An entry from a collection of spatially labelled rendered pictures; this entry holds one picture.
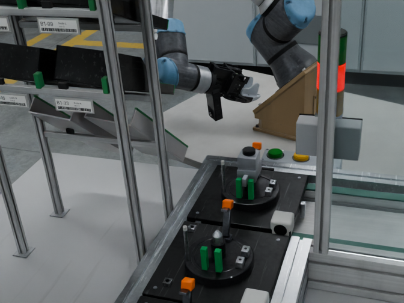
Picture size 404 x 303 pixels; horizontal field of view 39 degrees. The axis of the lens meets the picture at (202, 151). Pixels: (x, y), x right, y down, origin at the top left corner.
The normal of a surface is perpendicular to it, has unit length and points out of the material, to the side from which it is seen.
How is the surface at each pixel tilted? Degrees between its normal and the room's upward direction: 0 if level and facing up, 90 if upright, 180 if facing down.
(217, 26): 90
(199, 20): 90
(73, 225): 0
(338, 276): 90
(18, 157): 0
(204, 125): 0
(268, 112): 90
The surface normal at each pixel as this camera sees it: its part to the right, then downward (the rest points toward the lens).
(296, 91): -0.59, 0.43
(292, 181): -0.07, -0.87
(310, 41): -0.33, 0.48
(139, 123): 0.88, 0.18
